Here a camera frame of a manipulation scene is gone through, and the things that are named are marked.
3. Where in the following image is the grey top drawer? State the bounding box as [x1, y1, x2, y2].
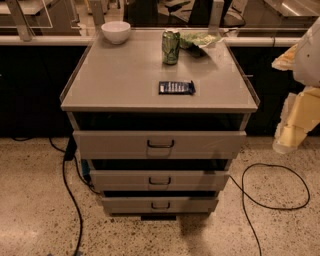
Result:
[73, 131, 246, 160]

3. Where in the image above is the grey drawer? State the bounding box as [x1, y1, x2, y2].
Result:
[102, 197, 218, 214]
[73, 131, 246, 160]
[90, 170, 229, 191]

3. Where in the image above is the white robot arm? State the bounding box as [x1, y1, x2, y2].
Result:
[272, 18, 320, 154]

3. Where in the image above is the grey drawer cabinet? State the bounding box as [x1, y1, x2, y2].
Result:
[61, 29, 259, 218]

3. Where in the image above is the grey middle drawer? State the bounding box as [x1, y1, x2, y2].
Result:
[90, 170, 229, 191]

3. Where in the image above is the grey bottom drawer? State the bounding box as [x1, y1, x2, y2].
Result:
[102, 197, 218, 214]

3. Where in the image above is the green chip bag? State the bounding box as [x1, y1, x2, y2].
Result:
[179, 32, 221, 57]

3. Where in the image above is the green soda can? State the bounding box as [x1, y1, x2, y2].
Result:
[162, 29, 180, 65]

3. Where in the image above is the white ceramic bowl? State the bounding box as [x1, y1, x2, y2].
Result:
[101, 21, 131, 44]

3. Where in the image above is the white horizontal railing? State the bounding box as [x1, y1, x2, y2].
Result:
[0, 36, 300, 47]

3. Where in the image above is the black floor cable right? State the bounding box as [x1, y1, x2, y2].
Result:
[229, 162, 312, 256]

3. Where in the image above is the black floor cable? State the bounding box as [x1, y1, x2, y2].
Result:
[229, 162, 312, 256]
[48, 137, 101, 256]

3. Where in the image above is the black floor cable left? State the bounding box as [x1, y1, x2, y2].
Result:
[48, 137, 101, 256]

